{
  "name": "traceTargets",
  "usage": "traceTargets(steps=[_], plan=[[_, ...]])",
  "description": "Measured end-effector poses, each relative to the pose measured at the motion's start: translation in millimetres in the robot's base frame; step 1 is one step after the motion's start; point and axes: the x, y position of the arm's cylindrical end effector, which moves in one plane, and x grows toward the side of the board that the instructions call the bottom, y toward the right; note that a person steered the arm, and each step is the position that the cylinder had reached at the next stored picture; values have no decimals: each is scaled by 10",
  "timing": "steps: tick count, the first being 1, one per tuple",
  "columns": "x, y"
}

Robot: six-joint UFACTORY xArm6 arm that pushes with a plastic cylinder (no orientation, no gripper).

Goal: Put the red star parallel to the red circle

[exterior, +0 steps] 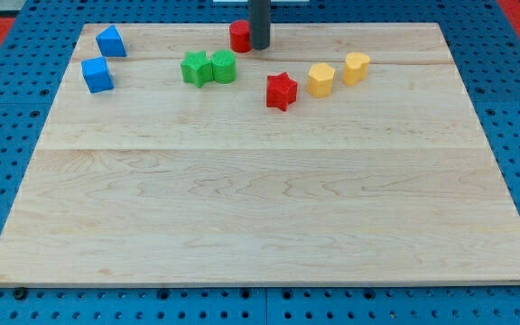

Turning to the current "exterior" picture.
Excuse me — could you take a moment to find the red star block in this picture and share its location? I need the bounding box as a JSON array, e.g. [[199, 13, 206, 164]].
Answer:
[[265, 72, 298, 111]]

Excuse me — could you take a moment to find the green star block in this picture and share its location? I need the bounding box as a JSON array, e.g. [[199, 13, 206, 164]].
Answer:
[[181, 51, 214, 88]]

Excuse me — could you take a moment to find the light wooden board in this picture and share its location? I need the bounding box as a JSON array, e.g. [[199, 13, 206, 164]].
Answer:
[[0, 23, 520, 288]]

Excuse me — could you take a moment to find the green cylinder block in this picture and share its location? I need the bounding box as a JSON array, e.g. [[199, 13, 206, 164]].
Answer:
[[210, 50, 237, 84]]

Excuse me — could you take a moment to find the yellow hexagon block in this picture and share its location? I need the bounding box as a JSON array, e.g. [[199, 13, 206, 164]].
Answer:
[[307, 62, 335, 98]]

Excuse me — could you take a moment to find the red cylinder block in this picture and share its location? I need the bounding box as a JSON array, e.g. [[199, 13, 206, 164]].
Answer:
[[228, 20, 252, 53]]

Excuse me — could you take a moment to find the yellow heart block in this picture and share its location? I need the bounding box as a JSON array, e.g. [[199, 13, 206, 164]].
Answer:
[[342, 52, 370, 86]]

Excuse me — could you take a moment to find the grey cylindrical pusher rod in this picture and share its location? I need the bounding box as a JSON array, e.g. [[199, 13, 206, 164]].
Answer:
[[247, 0, 271, 51]]

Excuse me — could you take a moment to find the blue cube block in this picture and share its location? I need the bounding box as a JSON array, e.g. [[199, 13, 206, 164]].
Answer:
[[81, 56, 114, 94]]

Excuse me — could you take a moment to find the blue triangle block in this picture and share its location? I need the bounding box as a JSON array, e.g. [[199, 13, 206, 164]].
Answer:
[[96, 25, 126, 57]]

